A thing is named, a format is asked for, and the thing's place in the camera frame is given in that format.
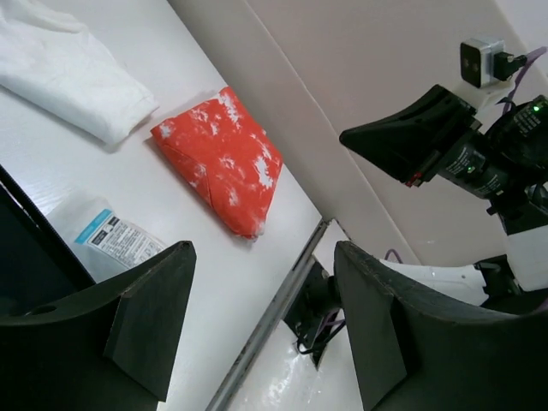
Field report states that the blue kids suitcase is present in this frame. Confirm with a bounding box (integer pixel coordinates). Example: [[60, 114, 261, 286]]
[[0, 169, 95, 316]]

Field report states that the clear packet with blue label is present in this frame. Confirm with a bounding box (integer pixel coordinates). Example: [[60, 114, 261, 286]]
[[47, 192, 166, 283]]

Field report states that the aluminium table rail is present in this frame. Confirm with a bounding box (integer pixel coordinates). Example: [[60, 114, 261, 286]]
[[205, 221, 328, 411]]

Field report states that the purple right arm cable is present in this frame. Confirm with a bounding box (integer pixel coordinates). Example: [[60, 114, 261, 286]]
[[498, 46, 547, 115]]

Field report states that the red white patterned cloth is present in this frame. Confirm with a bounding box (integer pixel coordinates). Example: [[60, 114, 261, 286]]
[[151, 86, 283, 239]]

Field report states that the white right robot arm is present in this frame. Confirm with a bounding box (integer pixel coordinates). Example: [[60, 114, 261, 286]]
[[339, 85, 547, 298]]

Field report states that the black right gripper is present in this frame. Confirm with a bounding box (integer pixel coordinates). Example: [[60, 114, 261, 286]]
[[339, 85, 547, 200]]

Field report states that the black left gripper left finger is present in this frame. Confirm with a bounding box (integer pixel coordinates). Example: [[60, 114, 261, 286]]
[[1, 241, 197, 410]]

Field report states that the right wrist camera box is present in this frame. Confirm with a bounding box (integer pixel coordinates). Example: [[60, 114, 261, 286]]
[[460, 38, 527, 89]]

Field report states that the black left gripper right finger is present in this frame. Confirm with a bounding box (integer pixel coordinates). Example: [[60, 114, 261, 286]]
[[334, 241, 547, 410]]

